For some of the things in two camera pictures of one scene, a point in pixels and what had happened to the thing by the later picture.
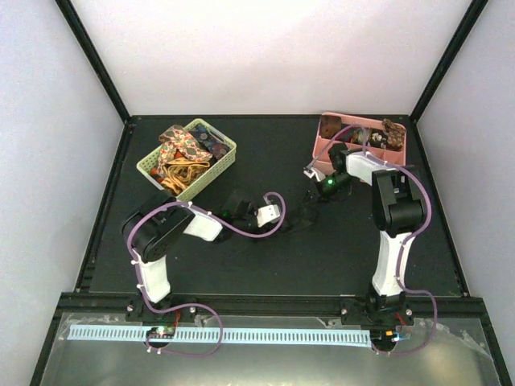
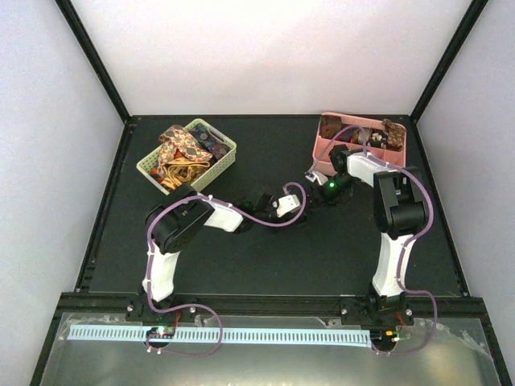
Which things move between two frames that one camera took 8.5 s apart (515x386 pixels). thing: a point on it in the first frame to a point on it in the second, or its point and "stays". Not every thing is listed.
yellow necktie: (178, 172) stays
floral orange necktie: (177, 138) stays
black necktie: (298, 217) to (318, 212)
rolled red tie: (346, 136) stays
